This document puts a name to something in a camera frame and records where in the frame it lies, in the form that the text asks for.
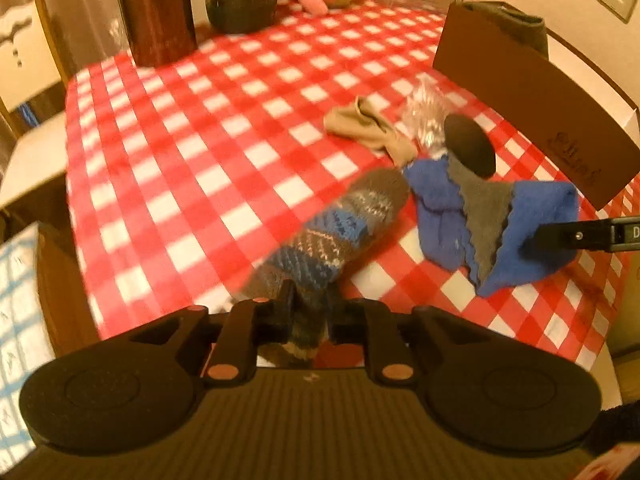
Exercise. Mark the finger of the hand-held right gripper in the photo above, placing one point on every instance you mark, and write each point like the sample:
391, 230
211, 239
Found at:
570, 235

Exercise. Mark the small grey scalloped cloth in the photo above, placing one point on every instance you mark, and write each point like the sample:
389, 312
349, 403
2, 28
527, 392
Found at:
485, 210

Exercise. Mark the black oval pad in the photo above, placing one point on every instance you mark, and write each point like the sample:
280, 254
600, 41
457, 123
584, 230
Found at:
470, 145

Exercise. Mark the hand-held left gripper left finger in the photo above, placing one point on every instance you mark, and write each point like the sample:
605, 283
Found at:
275, 317

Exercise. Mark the clear plastic wrapper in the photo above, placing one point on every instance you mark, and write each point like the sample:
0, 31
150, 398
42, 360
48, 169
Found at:
425, 115

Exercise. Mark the white wooden chair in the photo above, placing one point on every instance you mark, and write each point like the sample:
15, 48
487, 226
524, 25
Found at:
30, 160

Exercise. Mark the blue fleece cloth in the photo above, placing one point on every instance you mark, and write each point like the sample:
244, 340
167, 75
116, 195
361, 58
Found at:
440, 220

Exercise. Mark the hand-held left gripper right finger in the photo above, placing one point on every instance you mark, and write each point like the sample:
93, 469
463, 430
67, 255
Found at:
350, 322

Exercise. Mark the beige thin sock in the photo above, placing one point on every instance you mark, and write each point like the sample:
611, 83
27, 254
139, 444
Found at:
370, 130

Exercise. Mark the blue white patterned cloth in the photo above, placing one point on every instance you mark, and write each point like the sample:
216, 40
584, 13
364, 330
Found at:
20, 340

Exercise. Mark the grey towel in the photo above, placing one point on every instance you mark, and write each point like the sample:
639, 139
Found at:
520, 27

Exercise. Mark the blue brown patterned knit sock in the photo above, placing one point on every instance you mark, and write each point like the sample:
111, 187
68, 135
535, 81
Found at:
330, 240

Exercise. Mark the brown cylindrical canister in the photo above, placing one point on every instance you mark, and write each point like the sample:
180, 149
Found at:
155, 15

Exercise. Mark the red white checkered tablecloth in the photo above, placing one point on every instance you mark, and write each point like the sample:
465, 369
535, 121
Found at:
210, 160

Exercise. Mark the brown cardboard box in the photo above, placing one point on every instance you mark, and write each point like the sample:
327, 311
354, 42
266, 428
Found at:
525, 90

